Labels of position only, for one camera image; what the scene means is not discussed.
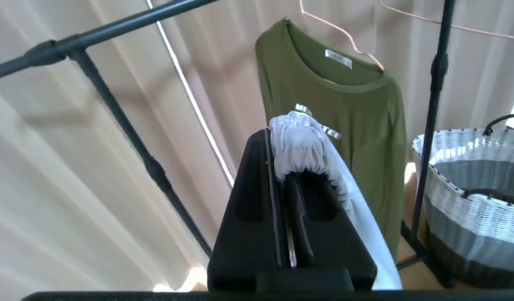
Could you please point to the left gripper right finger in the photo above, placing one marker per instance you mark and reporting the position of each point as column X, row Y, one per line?
column 332, row 242

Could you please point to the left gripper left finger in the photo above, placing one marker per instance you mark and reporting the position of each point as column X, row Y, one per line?
column 248, row 242

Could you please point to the pale grey garment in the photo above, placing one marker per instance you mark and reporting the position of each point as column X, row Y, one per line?
column 298, row 146

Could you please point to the green printed shirt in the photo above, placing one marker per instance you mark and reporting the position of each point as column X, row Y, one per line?
column 365, row 117

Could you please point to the pink clothes hanger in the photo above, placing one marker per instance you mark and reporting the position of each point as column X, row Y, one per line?
column 348, row 35
column 469, row 29

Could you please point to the white laundry basket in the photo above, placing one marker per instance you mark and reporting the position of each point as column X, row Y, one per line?
column 469, row 226

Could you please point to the beige curtain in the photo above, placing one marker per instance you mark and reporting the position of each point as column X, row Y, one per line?
column 52, row 167

